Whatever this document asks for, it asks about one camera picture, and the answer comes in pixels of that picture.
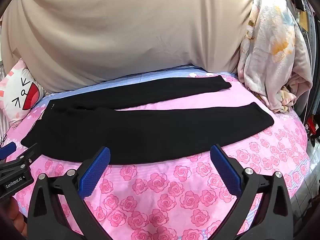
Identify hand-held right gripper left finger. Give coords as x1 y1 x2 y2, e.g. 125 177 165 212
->
26 146 111 240

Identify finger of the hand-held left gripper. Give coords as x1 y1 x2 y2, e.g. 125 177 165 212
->
0 142 17 160
0 143 39 170

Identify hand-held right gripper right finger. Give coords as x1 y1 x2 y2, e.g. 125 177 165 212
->
210 144 293 240

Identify black pants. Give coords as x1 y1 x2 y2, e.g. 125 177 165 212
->
21 75 275 165

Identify person's left hand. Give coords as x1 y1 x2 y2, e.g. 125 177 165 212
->
10 197 27 238

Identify white cat face pillow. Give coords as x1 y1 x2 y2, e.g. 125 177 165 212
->
0 59 47 125

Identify pink rose bed sheet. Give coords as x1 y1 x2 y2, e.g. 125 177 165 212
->
0 65 312 240

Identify red black cloth item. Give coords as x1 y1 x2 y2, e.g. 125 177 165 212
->
305 116 320 147

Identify pale floral fleece blanket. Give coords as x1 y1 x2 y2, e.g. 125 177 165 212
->
237 0 313 113

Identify beige cloth drape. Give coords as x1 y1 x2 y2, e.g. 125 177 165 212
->
0 0 259 93

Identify rack of hanging clothes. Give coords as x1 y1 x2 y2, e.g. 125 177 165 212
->
285 0 320 120

